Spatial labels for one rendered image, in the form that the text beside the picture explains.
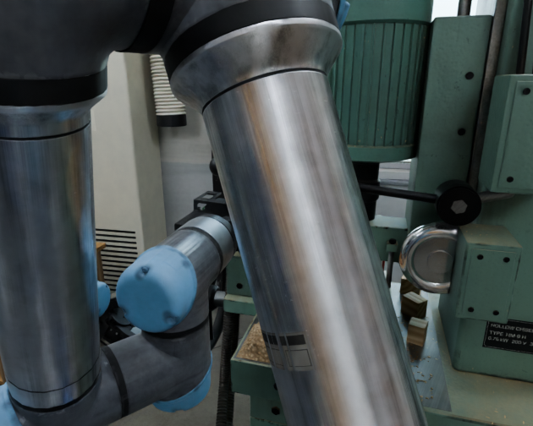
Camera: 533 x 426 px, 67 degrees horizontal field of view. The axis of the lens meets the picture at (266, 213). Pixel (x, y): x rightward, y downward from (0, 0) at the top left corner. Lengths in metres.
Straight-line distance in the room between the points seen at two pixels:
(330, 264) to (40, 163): 0.17
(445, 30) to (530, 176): 0.25
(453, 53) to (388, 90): 0.10
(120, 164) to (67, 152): 1.91
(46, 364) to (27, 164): 0.17
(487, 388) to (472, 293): 0.22
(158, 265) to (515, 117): 0.46
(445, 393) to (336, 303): 0.57
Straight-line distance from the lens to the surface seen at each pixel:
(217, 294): 0.95
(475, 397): 0.80
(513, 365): 0.84
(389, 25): 0.70
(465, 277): 0.64
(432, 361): 0.85
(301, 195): 0.22
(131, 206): 2.21
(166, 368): 0.46
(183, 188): 2.38
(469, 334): 0.80
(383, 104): 0.69
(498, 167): 0.61
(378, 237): 0.79
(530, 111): 0.61
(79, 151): 0.27
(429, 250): 0.69
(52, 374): 0.38
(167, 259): 0.41
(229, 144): 0.24
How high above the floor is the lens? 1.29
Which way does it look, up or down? 18 degrees down
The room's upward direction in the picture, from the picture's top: straight up
